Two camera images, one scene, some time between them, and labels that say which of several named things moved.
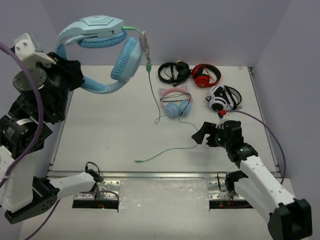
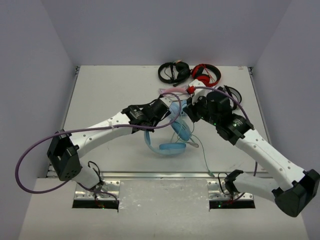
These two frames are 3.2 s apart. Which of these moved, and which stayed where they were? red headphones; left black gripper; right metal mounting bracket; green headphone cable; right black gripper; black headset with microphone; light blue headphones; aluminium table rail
Moved: left black gripper; green headphone cable; right black gripper; light blue headphones
Stayed: black headset with microphone; red headphones; right metal mounting bracket; aluminium table rail
